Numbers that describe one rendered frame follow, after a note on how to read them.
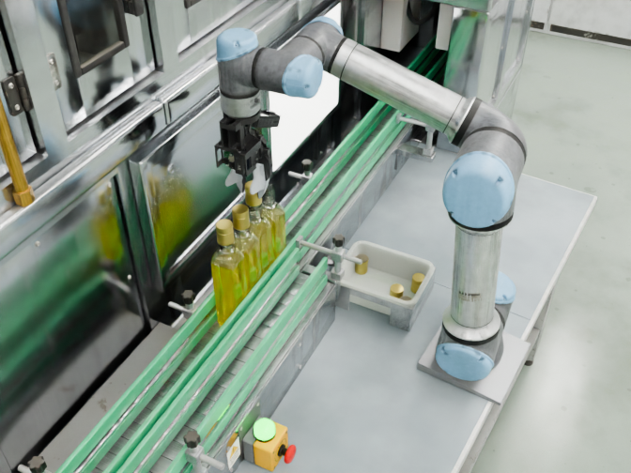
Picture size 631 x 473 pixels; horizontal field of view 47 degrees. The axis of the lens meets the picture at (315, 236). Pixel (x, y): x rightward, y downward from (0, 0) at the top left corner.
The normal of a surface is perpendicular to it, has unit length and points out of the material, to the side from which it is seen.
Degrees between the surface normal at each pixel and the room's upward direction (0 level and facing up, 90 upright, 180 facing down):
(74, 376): 90
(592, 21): 90
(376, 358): 0
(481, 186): 85
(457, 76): 90
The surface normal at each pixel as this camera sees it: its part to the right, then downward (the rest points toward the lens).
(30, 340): 0.90, 0.29
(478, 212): -0.40, 0.49
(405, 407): 0.00, -0.76
